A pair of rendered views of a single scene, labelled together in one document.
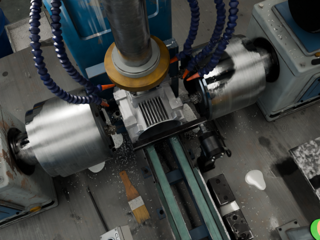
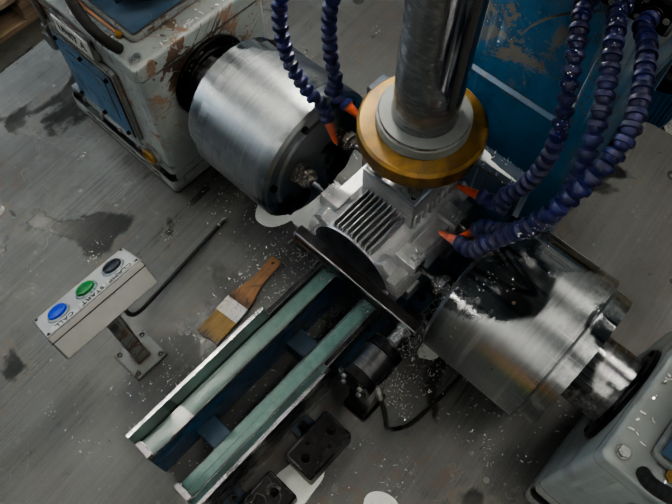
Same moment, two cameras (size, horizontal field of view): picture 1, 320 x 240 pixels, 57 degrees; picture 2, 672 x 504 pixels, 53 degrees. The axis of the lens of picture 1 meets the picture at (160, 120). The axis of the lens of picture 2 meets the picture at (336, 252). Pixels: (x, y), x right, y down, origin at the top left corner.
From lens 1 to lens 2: 0.38 m
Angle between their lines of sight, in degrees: 23
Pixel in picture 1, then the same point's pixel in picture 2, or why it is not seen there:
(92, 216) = (180, 252)
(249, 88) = (513, 373)
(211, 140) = (374, 354)
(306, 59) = (643, 455)
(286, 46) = (650, 401)
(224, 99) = (461, 333)
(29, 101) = not seen: hidden behind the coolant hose
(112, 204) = (214, 272)
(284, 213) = not seen: outside the picture
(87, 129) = (272, 129)
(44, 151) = (208, 92)
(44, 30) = not seen: hidden behind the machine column
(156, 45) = (459, 136)
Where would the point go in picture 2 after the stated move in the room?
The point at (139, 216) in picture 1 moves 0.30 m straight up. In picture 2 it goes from (210, 325) to (176, 252)
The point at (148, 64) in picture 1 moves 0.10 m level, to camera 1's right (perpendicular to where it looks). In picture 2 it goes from (413, 140) to (461, 195)
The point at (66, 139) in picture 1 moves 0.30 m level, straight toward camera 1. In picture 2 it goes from (241, 110) to (163, 278)
